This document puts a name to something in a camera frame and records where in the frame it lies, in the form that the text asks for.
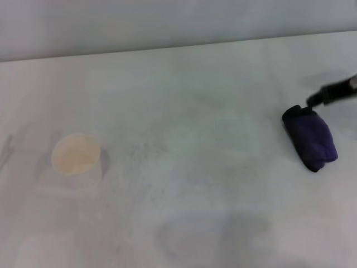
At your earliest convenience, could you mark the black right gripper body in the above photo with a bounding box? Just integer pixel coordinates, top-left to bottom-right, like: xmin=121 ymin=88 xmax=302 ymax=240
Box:
xmin=320 ymin=73 xmax=357 ymax=107

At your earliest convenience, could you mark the purple rag with black trim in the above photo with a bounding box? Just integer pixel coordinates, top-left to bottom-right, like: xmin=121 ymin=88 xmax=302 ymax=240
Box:
xmin=281 ymin=104 xmax=339 ymax=173

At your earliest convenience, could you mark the white paper cup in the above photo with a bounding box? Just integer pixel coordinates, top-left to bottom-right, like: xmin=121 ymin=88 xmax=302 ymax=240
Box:
xmin=41 ymin=133 xmax=103 ymax=192

